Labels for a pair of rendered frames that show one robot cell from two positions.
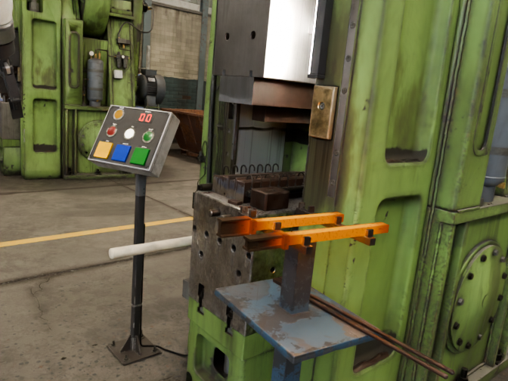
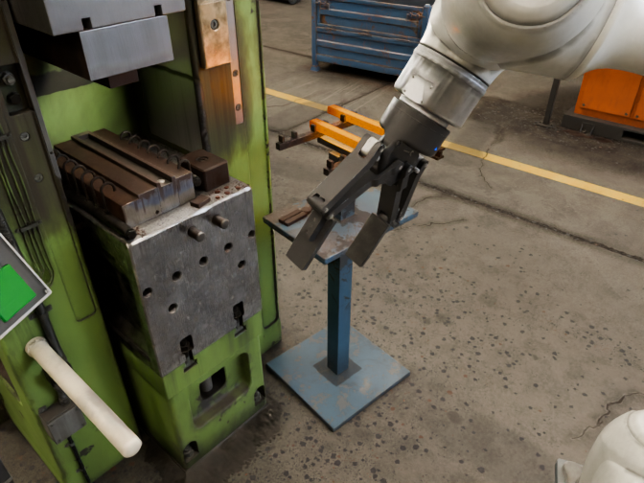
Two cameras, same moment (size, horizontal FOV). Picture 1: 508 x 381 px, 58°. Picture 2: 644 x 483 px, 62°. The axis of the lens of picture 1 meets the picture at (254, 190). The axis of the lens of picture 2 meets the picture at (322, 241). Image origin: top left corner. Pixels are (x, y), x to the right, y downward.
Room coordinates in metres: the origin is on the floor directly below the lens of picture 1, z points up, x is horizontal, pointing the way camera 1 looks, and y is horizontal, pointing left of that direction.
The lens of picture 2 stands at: (1.46, 1.28, 1.62)
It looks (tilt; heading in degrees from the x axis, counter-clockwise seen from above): 35 degrees down; 263
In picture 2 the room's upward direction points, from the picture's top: straight up
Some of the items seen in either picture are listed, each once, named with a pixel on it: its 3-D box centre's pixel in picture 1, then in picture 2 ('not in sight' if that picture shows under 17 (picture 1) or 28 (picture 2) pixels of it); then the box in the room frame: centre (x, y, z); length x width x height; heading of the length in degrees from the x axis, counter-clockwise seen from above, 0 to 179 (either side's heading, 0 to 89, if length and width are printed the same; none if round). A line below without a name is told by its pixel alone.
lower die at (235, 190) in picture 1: (268, 183); (114, 172); (1.84, -0.06, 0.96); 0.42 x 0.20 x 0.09; 131
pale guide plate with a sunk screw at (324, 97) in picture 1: (322, 112); (213, 32); (1.55, -0.20, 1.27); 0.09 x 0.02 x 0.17; 41
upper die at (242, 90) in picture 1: (277, 93); (79, 30); (1.84, -0.06, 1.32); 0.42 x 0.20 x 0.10; 131
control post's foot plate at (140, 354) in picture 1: (134, 341); not in sight; (2.08, 0.53, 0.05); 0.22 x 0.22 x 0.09; 41
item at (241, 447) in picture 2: not in sight; (216, 446); (1.68, 0.14, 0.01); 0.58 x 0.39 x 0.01; 41
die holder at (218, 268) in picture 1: (273, 249); (148, 243); (1.81, -0.10, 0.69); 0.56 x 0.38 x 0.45; 131
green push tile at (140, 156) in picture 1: (140, 156); (5, 292); (1.92, 0.49, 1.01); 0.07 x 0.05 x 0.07; 66
